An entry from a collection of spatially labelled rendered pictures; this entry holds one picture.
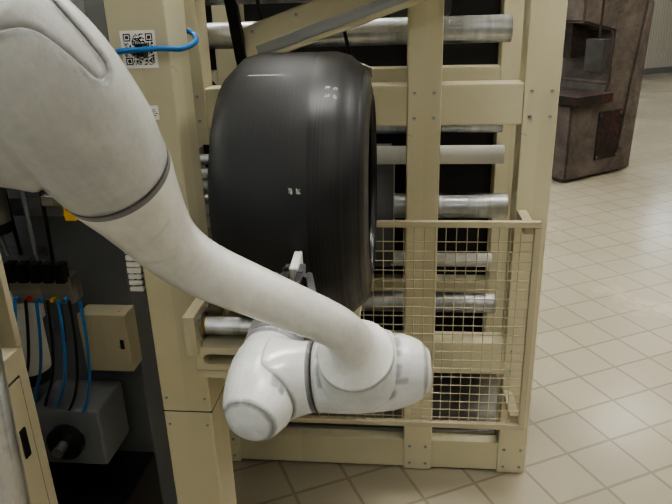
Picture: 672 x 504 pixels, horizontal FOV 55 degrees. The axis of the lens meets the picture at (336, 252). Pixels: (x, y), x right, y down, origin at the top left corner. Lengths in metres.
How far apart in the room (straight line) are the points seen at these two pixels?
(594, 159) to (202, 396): 5.19
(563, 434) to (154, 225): 2.33
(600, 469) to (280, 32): 1.85
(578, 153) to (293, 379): 5.49
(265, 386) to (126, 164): 0.45
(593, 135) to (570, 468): 4.20
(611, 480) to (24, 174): 2.32
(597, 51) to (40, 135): 5.65
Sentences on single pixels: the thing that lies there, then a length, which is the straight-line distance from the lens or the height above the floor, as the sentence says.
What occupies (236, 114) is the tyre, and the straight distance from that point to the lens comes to 1.28.
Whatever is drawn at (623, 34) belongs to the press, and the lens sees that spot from 6.44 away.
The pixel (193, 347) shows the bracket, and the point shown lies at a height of 0.87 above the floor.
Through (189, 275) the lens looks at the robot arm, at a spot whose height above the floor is 1.34.
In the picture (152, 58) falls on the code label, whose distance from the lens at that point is 1.46.
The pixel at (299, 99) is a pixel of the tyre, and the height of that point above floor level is 1.42.
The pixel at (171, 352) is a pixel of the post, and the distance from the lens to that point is 1.68.
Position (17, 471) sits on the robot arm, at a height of 1.18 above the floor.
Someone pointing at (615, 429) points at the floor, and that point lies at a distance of 2.84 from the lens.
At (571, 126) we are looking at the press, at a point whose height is 0.51.
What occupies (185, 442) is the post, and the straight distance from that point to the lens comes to 1.82.
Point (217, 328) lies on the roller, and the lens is 1.52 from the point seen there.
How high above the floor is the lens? 1.59
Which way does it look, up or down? 21 degrees down
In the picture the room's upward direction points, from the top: 2 degrees counter-clockwise
